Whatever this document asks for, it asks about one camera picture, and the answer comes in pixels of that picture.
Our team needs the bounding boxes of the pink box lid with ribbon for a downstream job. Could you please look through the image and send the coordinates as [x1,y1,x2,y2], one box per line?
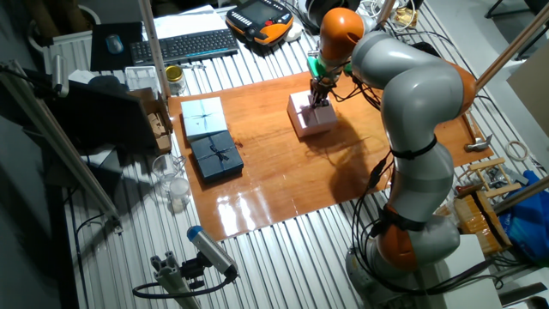
[286,89,340,133]

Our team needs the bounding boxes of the black camera cable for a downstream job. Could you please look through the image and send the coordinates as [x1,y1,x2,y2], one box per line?
[132,268,238,300]

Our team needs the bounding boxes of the orange striped box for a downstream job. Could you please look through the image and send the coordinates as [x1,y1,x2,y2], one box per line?
[454,191,514,257]

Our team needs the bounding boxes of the upright aluminium pole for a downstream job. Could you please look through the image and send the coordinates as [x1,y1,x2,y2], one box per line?
[137,0,172,100]

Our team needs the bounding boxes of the black keyboard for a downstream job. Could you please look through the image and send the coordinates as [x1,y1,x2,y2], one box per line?
[130,28,240,67]

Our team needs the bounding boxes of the white paper sheets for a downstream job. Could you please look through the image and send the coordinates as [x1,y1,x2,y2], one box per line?
[153,4,228,40]

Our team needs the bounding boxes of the green wrist adapter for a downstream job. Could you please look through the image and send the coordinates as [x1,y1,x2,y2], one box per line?
[306,55,355,82]

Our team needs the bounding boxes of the grey computer mouse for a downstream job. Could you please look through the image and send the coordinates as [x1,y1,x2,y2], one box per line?
[106,33,125,56]

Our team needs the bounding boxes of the glass jar with gold lid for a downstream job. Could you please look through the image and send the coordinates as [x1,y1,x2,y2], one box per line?
[165,64,187,96]

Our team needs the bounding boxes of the small wooden rack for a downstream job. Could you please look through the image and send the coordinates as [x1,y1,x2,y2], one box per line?
[467,157,522,199]

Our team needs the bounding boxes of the clear plastic container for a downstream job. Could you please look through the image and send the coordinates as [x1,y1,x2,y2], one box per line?
[124,65,162,94]

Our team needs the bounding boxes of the black mouse pad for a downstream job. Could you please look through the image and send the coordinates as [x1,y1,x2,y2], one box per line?
[90,21,144,72]

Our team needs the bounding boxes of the slanted aluminium pole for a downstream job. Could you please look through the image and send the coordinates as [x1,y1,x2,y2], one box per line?
[0,59,124,233]

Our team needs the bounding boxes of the white pedestal block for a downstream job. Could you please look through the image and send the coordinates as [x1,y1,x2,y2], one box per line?
[432,233,503,309]

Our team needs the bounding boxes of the upright metal post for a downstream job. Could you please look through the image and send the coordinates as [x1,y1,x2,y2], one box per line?
[376,0,396,27]

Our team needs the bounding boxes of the hammer with wooden handle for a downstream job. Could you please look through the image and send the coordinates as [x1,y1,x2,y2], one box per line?
[464,113,494,152]

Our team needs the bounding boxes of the blue plastic bag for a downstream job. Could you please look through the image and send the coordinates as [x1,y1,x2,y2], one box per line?
[499,170,549,263]

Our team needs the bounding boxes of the black filament spool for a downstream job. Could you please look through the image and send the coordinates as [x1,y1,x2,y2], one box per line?
[305,0,361,35]

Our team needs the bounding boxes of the clear glass beaker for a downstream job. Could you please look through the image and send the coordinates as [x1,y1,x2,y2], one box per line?
[151,154,186,192]

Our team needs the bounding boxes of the aluminium profile bracket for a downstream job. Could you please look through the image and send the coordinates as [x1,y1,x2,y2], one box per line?
[149,251,201,309]

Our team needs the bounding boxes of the light blue gift box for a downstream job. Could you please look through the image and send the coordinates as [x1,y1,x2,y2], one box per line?
[180,96,229,142]

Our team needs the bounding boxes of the black monitor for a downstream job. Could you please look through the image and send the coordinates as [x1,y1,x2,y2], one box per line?
[42,79,158,151]

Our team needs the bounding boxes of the orange and black teach pendant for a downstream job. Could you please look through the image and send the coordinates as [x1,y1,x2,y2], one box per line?
[225,0,295,47]

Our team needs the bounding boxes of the silver cylindrical camera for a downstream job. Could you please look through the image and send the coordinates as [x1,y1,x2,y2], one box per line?
[51,53,69,98]

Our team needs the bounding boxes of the white tape ring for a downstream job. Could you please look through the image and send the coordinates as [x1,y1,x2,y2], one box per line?
[504,140,530,162]

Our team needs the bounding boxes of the open pink box base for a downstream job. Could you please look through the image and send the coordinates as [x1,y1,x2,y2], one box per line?
[296,124,340,139]

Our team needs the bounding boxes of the silver camera with blue cap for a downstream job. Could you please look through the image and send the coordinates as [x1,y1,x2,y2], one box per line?
[186,225,239,278]

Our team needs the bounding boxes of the dark blue gift box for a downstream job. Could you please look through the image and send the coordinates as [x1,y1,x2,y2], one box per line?
[190,130,244,183]

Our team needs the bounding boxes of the small clear plastic cup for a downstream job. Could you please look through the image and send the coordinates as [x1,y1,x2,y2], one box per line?
[169,177,192,207]

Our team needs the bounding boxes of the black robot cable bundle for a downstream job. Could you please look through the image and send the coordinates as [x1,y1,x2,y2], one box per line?
[349,149,503,297]

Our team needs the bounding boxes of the white egg-shaped object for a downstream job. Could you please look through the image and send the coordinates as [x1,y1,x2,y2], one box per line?
[283,21,304,43]

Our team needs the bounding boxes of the glossy wooden board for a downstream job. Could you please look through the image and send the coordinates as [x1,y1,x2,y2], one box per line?
[167,70,495,242]

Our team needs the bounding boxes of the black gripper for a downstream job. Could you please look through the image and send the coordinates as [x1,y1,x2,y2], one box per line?
[309,76,338,108]

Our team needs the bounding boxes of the brown cardboard box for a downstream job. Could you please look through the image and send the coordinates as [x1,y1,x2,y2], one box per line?
[127,88,174,155]

